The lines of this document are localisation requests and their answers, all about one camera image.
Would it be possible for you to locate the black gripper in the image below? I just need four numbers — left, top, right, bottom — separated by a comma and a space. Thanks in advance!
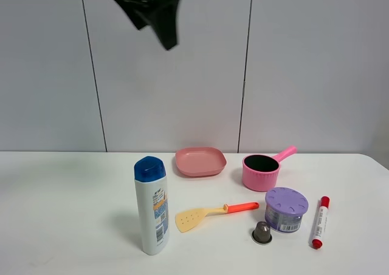
119, 0, 179, 50

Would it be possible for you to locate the purple-lidded round can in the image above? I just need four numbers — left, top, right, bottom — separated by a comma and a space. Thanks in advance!
264, 187, 309, 233

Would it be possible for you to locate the pink square plate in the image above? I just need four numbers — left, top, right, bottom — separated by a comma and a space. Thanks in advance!
175, 147, 227, 177

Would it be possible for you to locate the white blue-capped shampoo bottle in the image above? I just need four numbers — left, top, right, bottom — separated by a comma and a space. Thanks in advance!
134, 156, 170, 256

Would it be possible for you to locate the pink toy saucepan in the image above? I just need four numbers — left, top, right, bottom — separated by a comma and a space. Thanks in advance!
242, 146, 297, 192

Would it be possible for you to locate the yellow orange toy spatula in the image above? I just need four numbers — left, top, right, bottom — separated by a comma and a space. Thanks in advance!
175, 202, 260, 233

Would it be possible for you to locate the red whiteboard marker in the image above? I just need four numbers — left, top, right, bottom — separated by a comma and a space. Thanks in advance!
311, 196, 330, 250

